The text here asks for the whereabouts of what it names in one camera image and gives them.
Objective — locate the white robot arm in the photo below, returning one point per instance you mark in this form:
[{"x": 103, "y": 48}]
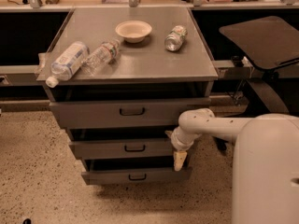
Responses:
[{"x": 265, "y": 187}]

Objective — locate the grey bottom drawer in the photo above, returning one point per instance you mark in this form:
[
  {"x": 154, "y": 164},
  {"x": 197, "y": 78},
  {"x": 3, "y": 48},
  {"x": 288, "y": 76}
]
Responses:
[{"x": 135, "y": 176}]

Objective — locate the grey drawer cabinet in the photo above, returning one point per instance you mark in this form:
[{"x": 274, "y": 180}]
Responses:
[{"x": 142, "y": 71}]

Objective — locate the grey drawer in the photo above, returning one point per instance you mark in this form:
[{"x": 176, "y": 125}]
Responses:
[
  {"x": 121, "y": 149},
  {"x": 135, "y": 176},
  {"x": 123, "y": 113}
]

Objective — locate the clear plastic water bottle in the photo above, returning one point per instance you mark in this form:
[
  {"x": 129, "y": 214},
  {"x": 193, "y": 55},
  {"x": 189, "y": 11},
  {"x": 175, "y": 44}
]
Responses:
[{"x": 104, "y": 54}]

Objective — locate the white labelled plastic bottle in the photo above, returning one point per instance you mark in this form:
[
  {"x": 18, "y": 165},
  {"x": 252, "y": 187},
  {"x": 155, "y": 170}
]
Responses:
[{"x": 67, "y": 64}]

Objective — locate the crushed metal can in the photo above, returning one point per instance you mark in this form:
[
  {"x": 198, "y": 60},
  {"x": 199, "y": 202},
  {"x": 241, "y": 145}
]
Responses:
[{"x": 176, "y": 38}]

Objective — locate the black office chair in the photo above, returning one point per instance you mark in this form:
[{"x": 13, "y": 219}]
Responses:
[{"x": 271, "y": 46}]

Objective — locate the white paper bowl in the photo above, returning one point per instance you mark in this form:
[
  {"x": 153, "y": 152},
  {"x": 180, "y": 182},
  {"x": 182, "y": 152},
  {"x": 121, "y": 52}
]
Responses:
[{"x": 133, "y": 31}]

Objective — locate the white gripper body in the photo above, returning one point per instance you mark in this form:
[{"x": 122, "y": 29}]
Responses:
[{"x": 181, "y": 145}]

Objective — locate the grey top drawer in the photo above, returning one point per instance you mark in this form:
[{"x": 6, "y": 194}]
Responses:
[{"x": 123, "y": 113}]

